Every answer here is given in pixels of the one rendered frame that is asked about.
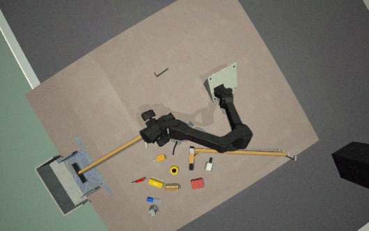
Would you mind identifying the long-handled scraper with wooden pole and dark square blade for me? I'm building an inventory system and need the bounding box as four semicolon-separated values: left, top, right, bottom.
71;136;141;183

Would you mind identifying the yellow-handled screwdriver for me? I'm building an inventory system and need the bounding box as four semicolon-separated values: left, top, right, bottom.
154;154;165;162

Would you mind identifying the red square block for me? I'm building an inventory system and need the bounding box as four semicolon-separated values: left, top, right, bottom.
191;177;204;190

